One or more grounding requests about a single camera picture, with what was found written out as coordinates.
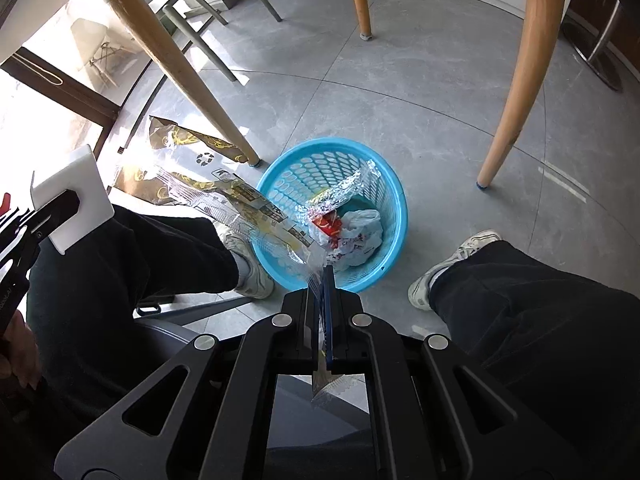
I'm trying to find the white plastic bag red print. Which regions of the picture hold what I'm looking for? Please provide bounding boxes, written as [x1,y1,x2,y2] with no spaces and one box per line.
[307,208,385,272]

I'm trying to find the white round table wooden legs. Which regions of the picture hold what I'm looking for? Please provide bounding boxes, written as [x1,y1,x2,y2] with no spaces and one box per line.
[0,0,568,195]

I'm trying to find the clear plastic wrapper gold print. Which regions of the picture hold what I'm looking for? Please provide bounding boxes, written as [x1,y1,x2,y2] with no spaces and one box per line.
[115,115,362,407]

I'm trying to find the white plastic container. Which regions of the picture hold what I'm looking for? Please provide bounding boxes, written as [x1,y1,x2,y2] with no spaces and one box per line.
[30,144,115,256]

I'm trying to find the person's leg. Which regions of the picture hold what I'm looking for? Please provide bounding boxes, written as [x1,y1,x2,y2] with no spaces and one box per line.
[429,240,640,463]
[25,204,241,411]

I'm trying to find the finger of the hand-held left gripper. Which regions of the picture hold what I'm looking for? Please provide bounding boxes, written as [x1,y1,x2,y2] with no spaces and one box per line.
[0,237,43,286]
[0,192,81,248]

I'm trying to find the person's left leg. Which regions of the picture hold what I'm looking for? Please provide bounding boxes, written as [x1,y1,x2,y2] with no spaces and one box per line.
[25,204,241,411]

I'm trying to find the person's shoe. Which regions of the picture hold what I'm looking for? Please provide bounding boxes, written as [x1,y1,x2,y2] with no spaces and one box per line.
[219,227,276,301]
[407,230,503,312]

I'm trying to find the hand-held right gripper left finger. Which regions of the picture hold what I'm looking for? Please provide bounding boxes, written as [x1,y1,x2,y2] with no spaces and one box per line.
[55,287,327,480]

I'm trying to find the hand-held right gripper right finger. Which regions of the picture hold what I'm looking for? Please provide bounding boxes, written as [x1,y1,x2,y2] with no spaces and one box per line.
[326,287,592,480]

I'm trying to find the blue plastic basket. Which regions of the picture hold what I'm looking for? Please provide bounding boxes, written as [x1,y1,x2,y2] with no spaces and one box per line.
[250,137,408,294]

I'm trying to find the white chair behind glass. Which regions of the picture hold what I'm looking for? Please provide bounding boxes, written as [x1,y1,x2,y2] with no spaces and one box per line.
[70,17,147,89]

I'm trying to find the silver foil wrapper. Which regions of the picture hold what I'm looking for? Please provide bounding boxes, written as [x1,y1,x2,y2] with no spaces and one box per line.
[299,157,383,217]

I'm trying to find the person's right shoe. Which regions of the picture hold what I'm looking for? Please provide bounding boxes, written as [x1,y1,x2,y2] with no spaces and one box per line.
[407,230,503,312]

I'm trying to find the person's right leg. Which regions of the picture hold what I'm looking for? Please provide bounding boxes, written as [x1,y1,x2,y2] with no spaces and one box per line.
[429,240,640,463]

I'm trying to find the red snack wrapper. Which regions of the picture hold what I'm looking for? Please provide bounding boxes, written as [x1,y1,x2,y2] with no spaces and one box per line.
[310,210,347,239]

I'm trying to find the person's left hand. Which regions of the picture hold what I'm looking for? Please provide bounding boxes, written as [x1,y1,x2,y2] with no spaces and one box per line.
[0,310,42,392]

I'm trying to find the person's left shoe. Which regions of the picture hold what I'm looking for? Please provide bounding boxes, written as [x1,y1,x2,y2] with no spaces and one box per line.
[219,227,276,301]

